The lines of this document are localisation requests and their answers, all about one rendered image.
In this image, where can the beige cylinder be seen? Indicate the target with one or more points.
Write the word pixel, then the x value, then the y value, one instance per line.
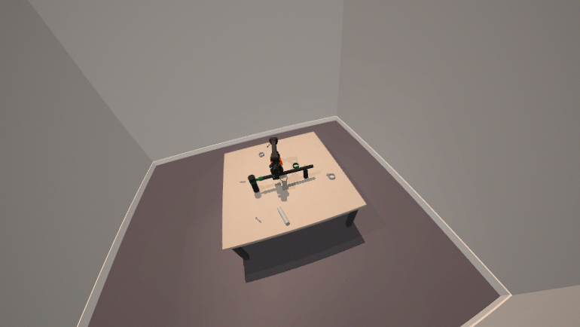
pixel 283 215

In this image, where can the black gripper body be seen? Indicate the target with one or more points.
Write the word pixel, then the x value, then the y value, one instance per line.
pixel 274 176

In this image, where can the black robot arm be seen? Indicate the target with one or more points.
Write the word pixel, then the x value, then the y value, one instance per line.
pixel 275 156

